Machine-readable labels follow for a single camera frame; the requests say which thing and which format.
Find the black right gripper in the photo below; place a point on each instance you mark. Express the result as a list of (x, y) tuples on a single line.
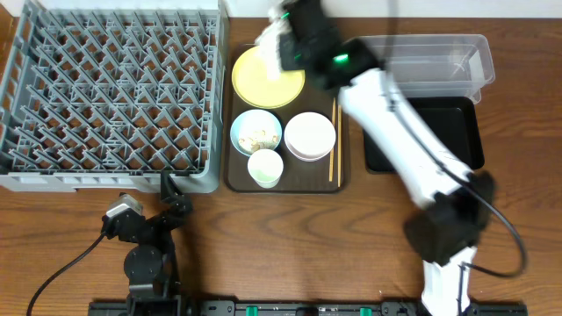
[(285, 43)]

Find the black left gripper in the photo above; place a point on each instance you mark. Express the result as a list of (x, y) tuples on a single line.
[(171, 204)]

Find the white wrapper waste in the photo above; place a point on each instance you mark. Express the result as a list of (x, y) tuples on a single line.
[(268, 41)]

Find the white green cup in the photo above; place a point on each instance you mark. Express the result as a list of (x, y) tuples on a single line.
[(266, 166)]

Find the light blue bowl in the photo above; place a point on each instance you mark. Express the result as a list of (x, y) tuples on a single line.
[(254, 130)]

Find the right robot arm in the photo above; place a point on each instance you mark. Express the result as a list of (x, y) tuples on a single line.
[(452, 199)]

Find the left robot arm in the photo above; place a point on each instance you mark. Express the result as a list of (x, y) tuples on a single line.
[(151, 266)]

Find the grey dishwasher rack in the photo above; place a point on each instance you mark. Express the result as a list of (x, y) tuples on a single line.
[(113, 95)]

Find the black waste tray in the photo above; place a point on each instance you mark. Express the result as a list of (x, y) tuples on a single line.
[(453, 121)]

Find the yellow plate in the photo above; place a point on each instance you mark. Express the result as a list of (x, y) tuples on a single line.
[(252, 84)]

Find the white pink bowl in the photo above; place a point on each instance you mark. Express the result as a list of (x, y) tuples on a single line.
[(310, 136)]

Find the left wooden chopstick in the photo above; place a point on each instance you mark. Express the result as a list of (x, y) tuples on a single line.
[(332, 151)]

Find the dark brown serving tray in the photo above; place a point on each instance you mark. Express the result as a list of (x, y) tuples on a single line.
[(326, 176)]

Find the clear plastic bin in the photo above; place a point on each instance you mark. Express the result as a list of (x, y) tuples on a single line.
[(442, 65)]

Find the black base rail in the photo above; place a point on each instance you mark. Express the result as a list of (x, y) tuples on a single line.
[(231, 308)]

